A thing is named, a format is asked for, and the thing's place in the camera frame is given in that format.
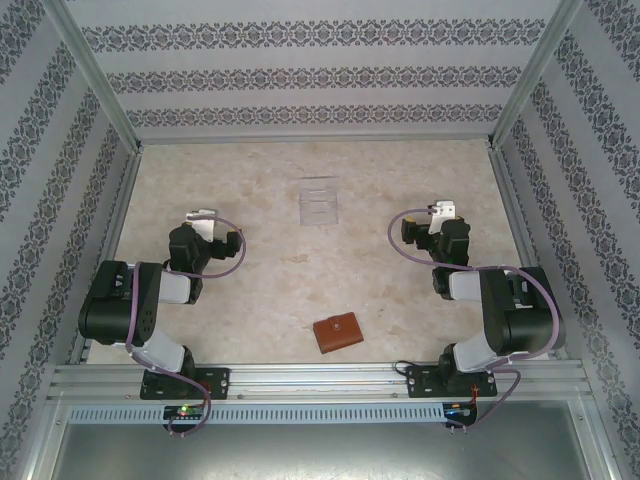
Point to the brown leather card holder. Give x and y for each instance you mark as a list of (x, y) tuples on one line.
[(340, 334)]

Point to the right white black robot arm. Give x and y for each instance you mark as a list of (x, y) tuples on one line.
[(525, 320)]

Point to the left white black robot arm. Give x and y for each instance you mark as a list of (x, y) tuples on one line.
[(115, 300)]

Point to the small electronics board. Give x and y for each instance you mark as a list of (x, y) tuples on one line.
[(460, 411), (185, 412)]

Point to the grey metal shelf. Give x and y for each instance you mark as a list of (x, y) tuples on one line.
[(320, 452)]

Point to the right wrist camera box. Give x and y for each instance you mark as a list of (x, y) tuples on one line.
[(442, 215)]

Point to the aluminium side rail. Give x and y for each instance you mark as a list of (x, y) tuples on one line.
[(514, 200), (122, 200)]

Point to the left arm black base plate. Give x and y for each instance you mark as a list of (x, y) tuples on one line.
[(220, 382)]

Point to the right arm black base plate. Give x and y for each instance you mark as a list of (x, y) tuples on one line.
[(420, 382)]

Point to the aluminium mounting rail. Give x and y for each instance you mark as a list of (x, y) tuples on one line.
[(320, 382)]

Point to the aluminium frame post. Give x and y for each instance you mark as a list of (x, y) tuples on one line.
[(537, 75), (95, 75)]

